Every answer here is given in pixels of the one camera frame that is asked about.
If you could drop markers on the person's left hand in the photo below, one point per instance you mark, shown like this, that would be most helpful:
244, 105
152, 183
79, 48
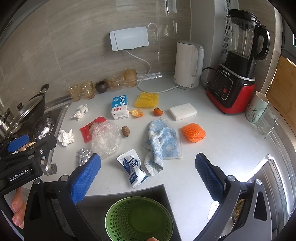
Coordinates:
18, 207

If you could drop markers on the clear plastic bag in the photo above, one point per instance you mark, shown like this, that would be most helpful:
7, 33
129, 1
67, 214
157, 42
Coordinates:
106, 138

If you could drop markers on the dark brown clay cup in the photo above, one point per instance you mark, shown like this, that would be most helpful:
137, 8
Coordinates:
101, 86

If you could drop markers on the gas stove top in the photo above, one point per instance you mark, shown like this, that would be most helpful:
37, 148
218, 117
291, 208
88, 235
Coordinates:
49, 124

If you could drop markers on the orange peel piece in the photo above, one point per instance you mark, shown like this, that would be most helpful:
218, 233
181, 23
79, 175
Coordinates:
137, 113

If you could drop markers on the yellow foam fruit net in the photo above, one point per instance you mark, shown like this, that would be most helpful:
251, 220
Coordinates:
147, 100

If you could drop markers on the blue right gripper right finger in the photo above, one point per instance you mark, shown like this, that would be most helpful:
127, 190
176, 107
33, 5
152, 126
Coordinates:
212, 176

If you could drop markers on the wooden cutting board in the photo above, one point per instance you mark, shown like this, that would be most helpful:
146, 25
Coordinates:
282, 91

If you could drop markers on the blue white milk carton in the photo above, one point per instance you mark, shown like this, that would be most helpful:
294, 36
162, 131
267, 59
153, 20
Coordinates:
119, 107

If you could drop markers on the white green mug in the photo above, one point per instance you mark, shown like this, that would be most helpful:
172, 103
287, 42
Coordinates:
257, 107

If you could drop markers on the white electric kettle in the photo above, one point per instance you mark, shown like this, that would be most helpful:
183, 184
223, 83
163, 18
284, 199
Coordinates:
189, 64

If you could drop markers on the orange foam fruit net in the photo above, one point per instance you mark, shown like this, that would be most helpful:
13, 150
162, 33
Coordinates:
193, 132

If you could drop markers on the blue white towel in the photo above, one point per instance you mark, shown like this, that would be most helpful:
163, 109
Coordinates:
164, 144

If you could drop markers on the clear glass cup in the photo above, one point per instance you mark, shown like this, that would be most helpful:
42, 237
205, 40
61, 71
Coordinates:
267, 122

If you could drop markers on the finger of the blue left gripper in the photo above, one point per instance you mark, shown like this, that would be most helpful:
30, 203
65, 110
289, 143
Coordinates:
18, 143

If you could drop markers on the white tissue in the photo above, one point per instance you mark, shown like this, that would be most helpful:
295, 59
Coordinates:
66, 138
80, 112

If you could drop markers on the red black blender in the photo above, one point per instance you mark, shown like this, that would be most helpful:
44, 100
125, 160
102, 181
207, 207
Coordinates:
234, 81

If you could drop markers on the small orange fruit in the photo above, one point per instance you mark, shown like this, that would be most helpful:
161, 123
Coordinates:
157, 112

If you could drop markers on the amber glass cup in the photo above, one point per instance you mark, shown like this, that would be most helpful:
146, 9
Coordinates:
74, 92
87, 89
116, 82
130, 76

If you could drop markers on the white wall box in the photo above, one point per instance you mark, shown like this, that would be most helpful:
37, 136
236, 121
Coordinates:
128, 39

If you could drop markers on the brown nut shell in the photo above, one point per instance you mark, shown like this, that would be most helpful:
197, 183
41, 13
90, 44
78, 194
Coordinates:
125, 131

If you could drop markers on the blue white wrapper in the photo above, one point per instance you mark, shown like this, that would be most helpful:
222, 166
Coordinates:
131, 163

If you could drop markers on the black wok with lid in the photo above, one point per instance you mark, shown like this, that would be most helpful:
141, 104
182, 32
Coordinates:
26, 118

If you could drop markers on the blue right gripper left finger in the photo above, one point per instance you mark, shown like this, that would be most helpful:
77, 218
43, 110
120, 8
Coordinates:
83, 176

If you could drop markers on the green perforated trash basket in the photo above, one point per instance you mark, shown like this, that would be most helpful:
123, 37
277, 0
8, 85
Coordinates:
138, 218

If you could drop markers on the red snack wrapper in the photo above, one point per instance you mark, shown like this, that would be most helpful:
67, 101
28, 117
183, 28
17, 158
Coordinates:
87, 130

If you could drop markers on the white sponge block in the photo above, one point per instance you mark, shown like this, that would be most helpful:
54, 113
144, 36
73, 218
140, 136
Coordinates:
182, 111

